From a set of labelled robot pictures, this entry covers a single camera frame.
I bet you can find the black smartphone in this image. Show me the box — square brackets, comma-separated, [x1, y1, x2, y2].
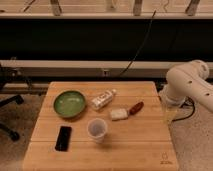
[55, 126, 72, 151]

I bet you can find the white ceramic cup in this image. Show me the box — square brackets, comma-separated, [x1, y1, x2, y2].
[87, 118, 108, 143]

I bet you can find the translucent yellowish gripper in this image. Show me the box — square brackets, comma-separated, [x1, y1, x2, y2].
[162, 101, 179, 125]

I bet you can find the reddish brown sausage toy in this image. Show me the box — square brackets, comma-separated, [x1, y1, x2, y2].
[129, 102, 144, 115]

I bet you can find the black hanging cable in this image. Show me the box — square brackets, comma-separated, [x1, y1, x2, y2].
[118, 9, 157, 78]

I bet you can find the black office chair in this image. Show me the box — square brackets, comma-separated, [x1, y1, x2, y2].
[0, 64, 24, 141]

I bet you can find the white plastic bottle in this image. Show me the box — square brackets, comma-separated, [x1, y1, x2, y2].
[91, 89, 116, 110]

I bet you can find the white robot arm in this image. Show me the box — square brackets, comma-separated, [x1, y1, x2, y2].
[159, 60, 213, 125]

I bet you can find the green ceramic bowl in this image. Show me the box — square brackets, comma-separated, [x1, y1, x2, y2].
[53, 91, 86, 118]

